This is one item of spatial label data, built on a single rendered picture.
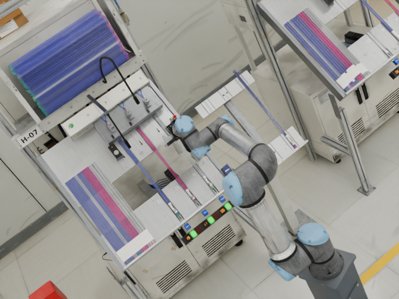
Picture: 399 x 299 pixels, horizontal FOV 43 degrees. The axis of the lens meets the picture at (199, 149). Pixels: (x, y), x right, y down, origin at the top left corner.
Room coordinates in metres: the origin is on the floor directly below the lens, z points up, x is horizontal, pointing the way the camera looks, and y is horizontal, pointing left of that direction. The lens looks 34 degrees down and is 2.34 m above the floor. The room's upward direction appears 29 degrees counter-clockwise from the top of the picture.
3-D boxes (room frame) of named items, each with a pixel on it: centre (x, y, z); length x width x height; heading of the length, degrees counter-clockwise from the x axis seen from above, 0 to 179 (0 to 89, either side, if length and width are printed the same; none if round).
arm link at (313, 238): (1.43, -0.22, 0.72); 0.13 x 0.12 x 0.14; 102
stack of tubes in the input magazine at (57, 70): (2.44, 0.33, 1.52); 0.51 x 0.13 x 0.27; 104
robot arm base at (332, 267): (1.43, -0.23, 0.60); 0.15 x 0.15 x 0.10
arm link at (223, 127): (1.68, -0.17, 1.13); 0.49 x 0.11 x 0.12; 12
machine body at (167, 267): (2.55, 0.42, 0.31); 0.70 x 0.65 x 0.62; 104
